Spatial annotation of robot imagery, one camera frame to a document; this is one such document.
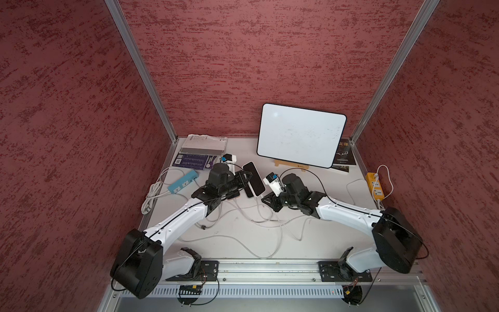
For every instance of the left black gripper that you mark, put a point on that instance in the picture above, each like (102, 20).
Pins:
(242, 181)

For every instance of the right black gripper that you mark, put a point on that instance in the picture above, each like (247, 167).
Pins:
(275, 204)

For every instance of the phone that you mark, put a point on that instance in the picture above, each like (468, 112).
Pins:
(248, 191)
(255, 181)
(232, 195)

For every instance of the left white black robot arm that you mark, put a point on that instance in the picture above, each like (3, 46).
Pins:
(143, 259)

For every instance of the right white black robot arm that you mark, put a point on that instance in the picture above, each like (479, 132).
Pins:
(395, 243)

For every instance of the dark blue booklet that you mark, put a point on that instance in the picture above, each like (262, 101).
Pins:
(195, 161)

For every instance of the wooden board stand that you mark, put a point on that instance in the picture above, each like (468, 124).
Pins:
(302, 167)

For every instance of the teal power strip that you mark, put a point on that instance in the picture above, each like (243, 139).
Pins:
(183, 181)

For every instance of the black book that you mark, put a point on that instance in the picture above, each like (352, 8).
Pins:
(344, 157)

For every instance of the yellow power strip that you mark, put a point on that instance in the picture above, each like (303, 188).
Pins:
(375, 186)

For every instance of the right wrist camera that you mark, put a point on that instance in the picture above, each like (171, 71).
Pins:
(272, 180)

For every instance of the white board with black frame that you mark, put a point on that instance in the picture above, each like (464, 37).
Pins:
(305, 136)

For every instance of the aluminium front rail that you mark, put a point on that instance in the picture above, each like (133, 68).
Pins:
(292, 272)

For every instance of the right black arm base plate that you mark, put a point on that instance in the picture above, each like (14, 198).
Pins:
(340, 271)

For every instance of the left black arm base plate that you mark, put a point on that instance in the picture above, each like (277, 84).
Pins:
(188, 266)

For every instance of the left aluminium frame post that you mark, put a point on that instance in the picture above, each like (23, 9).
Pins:
(125, 32)

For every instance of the aluminium frame post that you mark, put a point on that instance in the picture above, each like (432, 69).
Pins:
(125, 32)
(419, 23)

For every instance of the right aluminium frame post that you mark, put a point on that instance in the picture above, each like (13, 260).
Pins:
(419, 23)

